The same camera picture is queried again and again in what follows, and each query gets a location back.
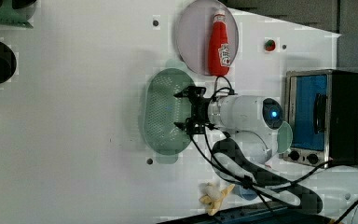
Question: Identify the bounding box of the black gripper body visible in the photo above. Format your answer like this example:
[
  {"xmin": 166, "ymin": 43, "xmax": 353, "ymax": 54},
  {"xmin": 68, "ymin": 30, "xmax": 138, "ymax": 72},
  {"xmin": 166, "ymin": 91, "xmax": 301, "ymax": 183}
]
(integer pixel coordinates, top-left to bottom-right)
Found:
[{"xmin": 186, "ymin": 87, "xmax": 210, "ymax": 134}]

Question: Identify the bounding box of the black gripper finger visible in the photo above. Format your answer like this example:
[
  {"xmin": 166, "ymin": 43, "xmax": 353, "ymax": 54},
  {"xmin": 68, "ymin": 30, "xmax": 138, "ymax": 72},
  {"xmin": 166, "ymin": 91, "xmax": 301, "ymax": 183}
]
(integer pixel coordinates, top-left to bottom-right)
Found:
[
  {"xmin": 174, "ymin": 87, "xmax": 190, "ymax": 98},
  {"xmin": 174, "ymin": 122, "xmax": 189, "ymax": 132}
]

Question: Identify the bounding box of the green plastic strainer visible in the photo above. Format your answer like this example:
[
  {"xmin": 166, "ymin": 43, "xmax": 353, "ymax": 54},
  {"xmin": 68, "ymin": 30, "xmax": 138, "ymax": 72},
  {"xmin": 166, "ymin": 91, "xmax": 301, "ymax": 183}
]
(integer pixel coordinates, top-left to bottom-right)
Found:
[{"xmin": 143, "ymin": 68, "xmax": 194, "ymax": 156}]

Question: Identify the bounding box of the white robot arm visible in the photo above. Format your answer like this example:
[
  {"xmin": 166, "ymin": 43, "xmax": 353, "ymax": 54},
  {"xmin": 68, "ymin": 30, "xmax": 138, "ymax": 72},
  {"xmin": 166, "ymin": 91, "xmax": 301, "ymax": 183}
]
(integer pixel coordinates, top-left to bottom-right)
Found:
[{"xmin": 174, "ymin": 86, "xmax": 358, "ymax": 224}]

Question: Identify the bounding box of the red ketchup bottle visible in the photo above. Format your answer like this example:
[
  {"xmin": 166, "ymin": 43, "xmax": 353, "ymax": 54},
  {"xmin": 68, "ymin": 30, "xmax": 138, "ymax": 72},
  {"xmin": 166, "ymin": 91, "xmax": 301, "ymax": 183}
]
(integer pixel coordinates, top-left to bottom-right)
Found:
[{"xmin": 208, "ymin": 9, "xmax": 231, "ymax": 77}]

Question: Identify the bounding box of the pink round plate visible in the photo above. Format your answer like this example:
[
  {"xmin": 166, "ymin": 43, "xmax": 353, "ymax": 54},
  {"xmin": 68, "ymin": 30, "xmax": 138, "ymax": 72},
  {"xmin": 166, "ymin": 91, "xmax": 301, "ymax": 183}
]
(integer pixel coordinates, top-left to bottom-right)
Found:
[{"xmin": 175, "ymin": 0, "xmax": 239, "ymax": 76}]

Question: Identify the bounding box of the peeled banana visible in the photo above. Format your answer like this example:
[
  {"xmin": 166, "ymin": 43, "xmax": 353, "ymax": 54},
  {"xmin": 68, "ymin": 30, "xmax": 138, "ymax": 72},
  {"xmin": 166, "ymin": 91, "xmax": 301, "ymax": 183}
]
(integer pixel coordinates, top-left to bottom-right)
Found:
[{"xmin": 200, "ymin": 183, "xmax": 235, "ymax": 216}]

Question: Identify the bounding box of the green bowl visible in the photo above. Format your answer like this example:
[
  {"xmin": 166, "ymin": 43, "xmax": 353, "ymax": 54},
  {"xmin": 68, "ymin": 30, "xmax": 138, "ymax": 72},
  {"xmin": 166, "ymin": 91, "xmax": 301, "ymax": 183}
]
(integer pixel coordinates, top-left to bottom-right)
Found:
[{"xmin": 277, "ymin": 121, "xmax": 293, "ymax": 153}]

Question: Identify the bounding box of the blue bowl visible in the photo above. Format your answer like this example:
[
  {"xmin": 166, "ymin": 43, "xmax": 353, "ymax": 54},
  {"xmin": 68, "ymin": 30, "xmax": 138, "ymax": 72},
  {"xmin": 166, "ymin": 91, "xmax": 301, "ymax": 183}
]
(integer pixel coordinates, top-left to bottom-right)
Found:
[{"xmin": 233, "ymin": 185, "xmax": 257, "ymax": 201}]

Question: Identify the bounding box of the black toaster oven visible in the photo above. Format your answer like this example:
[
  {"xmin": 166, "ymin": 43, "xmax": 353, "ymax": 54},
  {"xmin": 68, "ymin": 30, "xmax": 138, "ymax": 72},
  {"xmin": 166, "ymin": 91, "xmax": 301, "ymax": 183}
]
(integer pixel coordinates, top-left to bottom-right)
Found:
[{"xmin": 283, "ymin": 69, "xmax": 358, "ymax": 167}]

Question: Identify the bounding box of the green plastic rack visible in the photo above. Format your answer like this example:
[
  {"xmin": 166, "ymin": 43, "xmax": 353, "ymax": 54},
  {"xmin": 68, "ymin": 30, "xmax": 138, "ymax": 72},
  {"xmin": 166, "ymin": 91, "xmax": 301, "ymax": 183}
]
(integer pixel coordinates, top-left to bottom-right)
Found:
[{"xmin": 0, "ymin": 0, "xmax": 34, "ymax": 29}]

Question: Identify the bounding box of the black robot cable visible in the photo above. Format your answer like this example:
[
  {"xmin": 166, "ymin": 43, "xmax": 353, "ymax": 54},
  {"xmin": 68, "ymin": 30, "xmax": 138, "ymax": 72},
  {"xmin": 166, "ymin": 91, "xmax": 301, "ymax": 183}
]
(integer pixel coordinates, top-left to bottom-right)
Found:
[{"xmin": 186, "ymin": 76, "xmax": 358, "ymax": 224}]

